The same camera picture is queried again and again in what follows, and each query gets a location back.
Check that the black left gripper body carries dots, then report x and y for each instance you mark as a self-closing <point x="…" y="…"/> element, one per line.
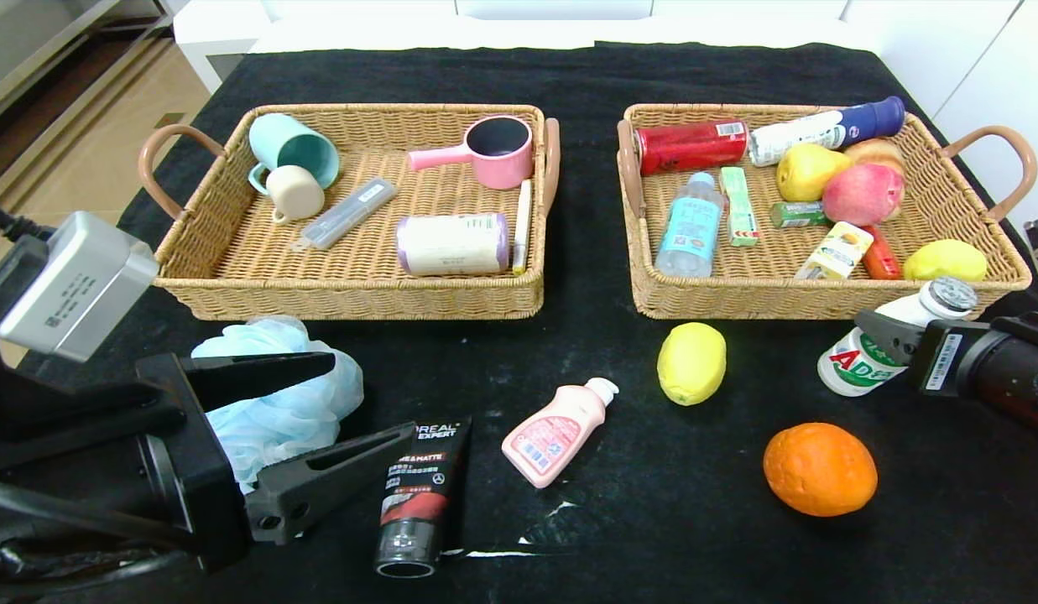
<point x="193" y="457"/>

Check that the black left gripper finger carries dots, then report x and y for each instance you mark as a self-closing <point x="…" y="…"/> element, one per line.
<point x="292" y="503"/>
<point x="250" y="373"/>

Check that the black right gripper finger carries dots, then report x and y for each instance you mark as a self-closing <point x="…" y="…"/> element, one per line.
<point x="892" y="335"/>

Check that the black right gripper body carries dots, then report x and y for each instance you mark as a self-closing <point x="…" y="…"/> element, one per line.
<point x="939" y="361"/>

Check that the white AD milk bottle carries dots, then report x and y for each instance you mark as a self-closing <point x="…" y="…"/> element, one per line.
<point x="854" y="369"/>

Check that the light blue bath loofah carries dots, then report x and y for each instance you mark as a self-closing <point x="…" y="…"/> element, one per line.
<point x="292" y="407"/>

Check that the yellow lemon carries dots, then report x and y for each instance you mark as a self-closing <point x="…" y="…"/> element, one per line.
<point x="691" y="364"/>
<point x="945" y="260"/>

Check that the red sausage stick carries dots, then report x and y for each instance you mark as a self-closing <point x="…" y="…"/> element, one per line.
<point x="881" y="260"/>

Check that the yellow and white snack packet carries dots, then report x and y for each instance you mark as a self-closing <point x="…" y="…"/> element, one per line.
<point x="837" y="250"/>

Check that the black face wash tube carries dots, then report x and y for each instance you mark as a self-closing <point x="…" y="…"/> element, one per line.
<point x="418" y="495"/>

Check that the red apple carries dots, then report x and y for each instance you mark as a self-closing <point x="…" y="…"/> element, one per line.
<point x="863" y="195"/>

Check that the small dark green box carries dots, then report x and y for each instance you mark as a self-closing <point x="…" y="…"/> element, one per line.
<point x="795" y="215"/>

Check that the orange brown bread bun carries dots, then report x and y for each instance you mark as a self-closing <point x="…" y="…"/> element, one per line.
<point x="879" y="153"/>

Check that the yellow pear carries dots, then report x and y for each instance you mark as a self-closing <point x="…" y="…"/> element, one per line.
<point x="804" y="172"/>

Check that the small beige cup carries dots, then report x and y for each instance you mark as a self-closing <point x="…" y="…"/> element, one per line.
<point x="296" y="193"/>

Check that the grey utility knife case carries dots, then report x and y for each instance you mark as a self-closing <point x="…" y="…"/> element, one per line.
<point x="346" y="214"/>

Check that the light green gum pack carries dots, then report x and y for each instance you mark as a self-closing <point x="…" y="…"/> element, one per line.
<point x="739" y="210"/>

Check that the white spray bottle blue cap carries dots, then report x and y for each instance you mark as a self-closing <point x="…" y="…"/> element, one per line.
<point x="804" y="132"/>

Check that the clear water bottle blue label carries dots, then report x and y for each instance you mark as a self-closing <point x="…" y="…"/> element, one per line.
<point x="691" y="235"/>

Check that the teal mug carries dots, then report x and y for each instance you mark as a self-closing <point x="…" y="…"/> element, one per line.
<point x="296" y="147"/>

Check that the white roll with purple ends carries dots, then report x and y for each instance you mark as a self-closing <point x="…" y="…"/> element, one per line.
<point x="451" y="245"/>

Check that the pink lotion bottle white cap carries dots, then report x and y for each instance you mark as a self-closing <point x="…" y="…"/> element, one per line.
<point x="552" y="436"/>

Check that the red drink can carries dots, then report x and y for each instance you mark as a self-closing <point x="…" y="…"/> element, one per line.
<point x="691" y="148"/>

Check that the white and yellow stick tube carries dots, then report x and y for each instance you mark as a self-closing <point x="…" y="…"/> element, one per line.
<point x="523" y="226"/>

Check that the grey shelf unit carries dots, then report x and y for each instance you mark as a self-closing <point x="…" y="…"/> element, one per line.
<point x="32" y="50"/>

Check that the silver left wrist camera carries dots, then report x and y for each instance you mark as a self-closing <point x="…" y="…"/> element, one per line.
<point x="74" y="285"/>

